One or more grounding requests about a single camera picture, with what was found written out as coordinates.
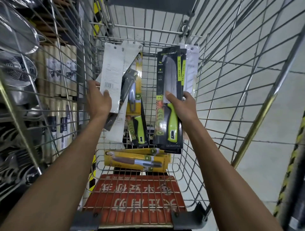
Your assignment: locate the person's left hand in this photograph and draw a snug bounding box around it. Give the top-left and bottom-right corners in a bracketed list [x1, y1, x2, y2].
[86, 80, 112, 121]

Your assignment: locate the person's right hand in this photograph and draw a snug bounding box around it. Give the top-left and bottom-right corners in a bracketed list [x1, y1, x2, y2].
[165, 91, 200, 125]

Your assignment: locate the grey knife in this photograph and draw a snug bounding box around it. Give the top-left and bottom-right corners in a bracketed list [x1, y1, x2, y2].
[120, 69, 139, 103]

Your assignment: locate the green-handled cleaver black pack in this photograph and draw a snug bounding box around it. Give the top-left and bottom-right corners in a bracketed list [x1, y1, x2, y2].
[152, 48, 184, 151]

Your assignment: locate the white backed blister card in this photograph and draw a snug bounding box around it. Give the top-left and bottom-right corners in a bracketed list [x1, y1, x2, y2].
[100, 42, 126, 114]

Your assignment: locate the black and green knife pack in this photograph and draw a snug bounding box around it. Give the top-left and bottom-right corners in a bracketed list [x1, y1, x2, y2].
[164, 49, 188, 154]

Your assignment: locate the white backed knife pack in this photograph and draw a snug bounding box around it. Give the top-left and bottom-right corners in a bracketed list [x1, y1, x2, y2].
[179, 43, 200, 97]

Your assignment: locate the small green-handled knife pack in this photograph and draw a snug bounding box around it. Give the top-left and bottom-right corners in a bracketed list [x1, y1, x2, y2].
[123, 99, 150, 148]

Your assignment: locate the long white backed card pack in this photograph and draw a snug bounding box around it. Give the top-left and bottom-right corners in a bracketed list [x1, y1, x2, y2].
[105, 40, 143, 143]

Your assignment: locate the person's left forearm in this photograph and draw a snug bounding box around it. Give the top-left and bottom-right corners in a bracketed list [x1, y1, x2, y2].
[0, 114, 109, 231]

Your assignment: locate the person's right forearm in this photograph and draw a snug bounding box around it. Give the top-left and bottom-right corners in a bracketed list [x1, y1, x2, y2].
[181, 119, 284, 231]

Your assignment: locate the stack of wrap rolls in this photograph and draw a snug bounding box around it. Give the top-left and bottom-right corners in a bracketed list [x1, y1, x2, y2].
[35, 42, 79, 155]

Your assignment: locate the yellow boxed knife pack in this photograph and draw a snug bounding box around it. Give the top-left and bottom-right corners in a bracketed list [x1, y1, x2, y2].
[119, 148, 171, 165]
[104, 151, 169, 173]

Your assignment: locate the yellow black striped pillar edge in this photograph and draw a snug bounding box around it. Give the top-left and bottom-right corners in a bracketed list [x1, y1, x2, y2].
[92, 0, 103, 36]

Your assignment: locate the metal store shelf rack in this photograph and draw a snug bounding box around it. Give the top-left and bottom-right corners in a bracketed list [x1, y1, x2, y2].
[0, 0, 82, 203]

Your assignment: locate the red printed cart seat flap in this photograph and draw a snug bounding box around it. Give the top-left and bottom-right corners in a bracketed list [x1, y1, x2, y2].
[82, 174, 187, 225]

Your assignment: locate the pile of steel ladles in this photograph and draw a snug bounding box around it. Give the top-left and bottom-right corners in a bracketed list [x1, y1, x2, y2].
[0, 104, 47, 200]

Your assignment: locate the steel mesh strainer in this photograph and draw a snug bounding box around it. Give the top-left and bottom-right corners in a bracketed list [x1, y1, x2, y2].
[0, 0, 46, 56]

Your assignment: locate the metal wire shopping cart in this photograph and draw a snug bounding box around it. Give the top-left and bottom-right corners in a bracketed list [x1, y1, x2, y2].
[0, 0, 305, 231]

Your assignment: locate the round steel wire skimmer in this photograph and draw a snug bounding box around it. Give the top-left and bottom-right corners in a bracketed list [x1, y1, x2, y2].
[0, 51, 38, 87]

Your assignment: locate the yellow black striped post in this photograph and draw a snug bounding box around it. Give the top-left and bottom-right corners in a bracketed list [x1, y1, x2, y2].
[272, 110, 305, 231]

